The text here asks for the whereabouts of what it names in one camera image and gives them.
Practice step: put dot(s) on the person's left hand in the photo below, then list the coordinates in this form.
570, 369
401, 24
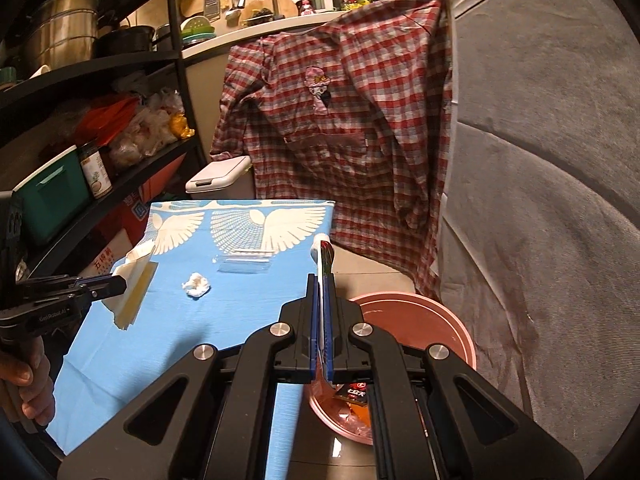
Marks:
30, 385

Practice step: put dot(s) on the clear plastic bag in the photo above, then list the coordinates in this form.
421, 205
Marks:
245, 262

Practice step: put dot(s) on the black shelf rack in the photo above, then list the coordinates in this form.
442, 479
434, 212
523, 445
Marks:
125, 62

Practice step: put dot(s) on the metal grater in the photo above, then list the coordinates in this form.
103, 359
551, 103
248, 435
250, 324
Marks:
212, 2

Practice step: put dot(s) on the pink basin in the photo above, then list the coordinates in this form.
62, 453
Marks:
415, 320

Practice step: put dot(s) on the grey padded cover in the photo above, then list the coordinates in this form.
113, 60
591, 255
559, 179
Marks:
540, 160

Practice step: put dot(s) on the white sack with red print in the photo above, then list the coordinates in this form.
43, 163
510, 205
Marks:
105, 262

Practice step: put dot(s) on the orange noodle packet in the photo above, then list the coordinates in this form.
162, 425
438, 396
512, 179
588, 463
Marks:
361, 417

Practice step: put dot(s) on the labelled glass jar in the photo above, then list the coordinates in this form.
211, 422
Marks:
95, 170

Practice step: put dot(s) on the clear plastic bags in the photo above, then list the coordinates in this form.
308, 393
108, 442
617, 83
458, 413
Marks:
145, 130

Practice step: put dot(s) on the kitchen counter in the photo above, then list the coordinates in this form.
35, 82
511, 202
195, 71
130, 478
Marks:
260, 30

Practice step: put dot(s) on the black packet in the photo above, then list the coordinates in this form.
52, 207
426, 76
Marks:
355, 394

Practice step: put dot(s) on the red cardboard box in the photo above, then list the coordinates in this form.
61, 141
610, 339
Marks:
150, 190

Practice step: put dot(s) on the wooden cutting board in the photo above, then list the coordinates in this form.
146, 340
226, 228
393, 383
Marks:
285, 7

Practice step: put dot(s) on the blue tablecloth with wing print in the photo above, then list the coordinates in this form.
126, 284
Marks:
200, 330

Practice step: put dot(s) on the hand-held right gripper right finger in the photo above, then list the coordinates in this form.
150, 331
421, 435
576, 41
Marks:
328, 330

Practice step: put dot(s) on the pink doll figure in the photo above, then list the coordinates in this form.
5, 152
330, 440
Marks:
306, 5

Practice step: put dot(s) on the white lidded trash bin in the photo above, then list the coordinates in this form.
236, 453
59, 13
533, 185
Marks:
220, 172

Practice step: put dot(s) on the crumpled white tissue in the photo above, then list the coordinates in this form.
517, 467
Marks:
196, 285

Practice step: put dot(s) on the red and white box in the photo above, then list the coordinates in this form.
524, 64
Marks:
322, 255

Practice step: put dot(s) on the red plastic bag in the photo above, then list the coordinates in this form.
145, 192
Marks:
107, 120

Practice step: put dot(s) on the black pan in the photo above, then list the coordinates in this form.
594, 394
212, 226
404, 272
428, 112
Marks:
125, 40

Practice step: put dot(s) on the yellow foil bag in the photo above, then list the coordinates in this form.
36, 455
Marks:
181, 127

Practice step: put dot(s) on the green colander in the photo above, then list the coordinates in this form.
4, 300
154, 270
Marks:
197, 27

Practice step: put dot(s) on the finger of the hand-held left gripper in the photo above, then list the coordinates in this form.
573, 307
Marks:
65, 280
102, 288

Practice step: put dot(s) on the green storage box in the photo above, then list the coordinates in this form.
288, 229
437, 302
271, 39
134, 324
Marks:
50, 200

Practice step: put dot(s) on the red plaid shirt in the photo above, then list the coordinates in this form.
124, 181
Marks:
350, 135

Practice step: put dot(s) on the steel pot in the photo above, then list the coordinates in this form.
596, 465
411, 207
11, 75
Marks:
60, 30

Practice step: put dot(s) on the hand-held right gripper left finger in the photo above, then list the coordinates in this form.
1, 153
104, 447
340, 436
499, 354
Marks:
313, 330

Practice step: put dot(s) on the white milk carton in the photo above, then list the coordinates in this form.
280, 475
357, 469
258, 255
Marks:
135, 290

